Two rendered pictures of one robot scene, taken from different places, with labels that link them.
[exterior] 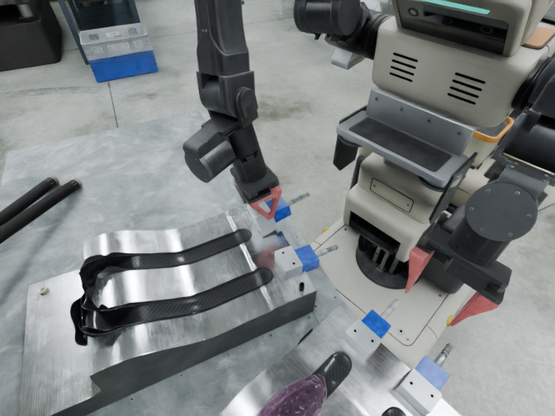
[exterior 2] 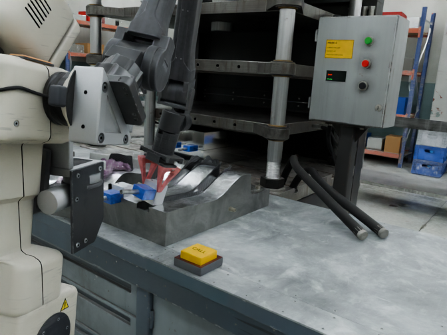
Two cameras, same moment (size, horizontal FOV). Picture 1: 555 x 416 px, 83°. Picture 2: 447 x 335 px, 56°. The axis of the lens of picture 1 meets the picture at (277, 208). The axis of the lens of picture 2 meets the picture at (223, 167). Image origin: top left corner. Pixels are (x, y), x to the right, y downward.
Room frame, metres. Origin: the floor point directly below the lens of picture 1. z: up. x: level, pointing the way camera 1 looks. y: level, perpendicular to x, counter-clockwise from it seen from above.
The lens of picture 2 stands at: (1.45, -0.33, 1.23)
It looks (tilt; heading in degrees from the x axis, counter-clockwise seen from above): 12 degrees down; 151
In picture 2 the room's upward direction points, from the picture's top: 4 degrees clockwise
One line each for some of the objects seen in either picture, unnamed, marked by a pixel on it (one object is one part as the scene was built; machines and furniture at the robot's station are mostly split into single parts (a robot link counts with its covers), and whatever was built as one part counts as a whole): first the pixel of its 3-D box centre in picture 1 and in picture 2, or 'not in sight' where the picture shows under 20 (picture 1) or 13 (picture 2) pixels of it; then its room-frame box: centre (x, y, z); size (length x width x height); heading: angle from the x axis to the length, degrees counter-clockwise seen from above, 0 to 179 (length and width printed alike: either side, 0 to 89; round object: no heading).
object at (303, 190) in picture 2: not in sight; (214, 159); (-0.61, 0.76, 0.76); 1.30 x 0.84 x 0.07; 25
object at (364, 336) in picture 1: (377, 323); not in sight; (0.24, -0.18, 0.86); 0.13 x 0.05 x 0.05; 132
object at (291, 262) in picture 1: (309, 257); (108, 197); (0.36, -0.06, 0.89); 0.13 x 0.05 x 0.05; 114
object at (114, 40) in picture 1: (116, 40); not in sight; (3.31, 1.58, 0.28); 0.61 x 0.41 x 0.15; 115
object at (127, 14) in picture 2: not in sight; (224, 30); (-0.60, 0.76, 1.45); 1.29 x 0.82 x 0.19; 25
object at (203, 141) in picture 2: not in sight; (213, 142); (-0.53, 0.71, 0.87); 0.50 x 0.27 x 0.17; 115
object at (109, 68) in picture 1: (122, 59); not in sight; (3.31, 1.59, 0.11); 0.61 x 0.41 x 0.22; 115
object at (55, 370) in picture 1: (168, 289); (192, 191); (0.30, 0.21, 0.87); 0.50 x 0.26 x 0.14; 115
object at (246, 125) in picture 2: not in sight; (219, 124); (-0.60, 0.77, 0.96); 1.29 x 0.83 x 0.18; 25
